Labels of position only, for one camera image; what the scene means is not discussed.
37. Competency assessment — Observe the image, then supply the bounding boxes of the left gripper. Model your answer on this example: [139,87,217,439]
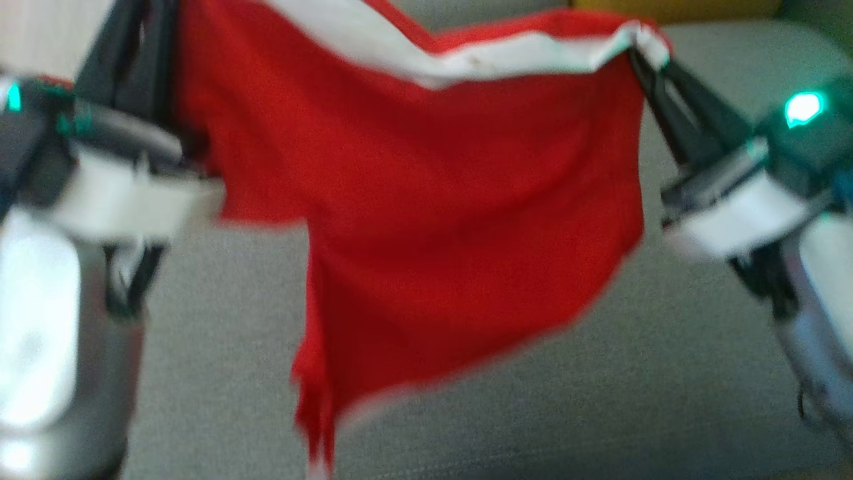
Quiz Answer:
[50,0,224,244]

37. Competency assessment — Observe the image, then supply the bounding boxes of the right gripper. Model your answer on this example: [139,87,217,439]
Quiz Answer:
[630,52,827,261]

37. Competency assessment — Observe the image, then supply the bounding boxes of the red basketball jersey white sleeves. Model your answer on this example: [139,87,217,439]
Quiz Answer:
[177,0,670,480]

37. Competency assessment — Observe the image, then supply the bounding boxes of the large grey fabric sofa seat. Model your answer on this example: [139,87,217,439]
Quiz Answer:
[0,0,853,480]

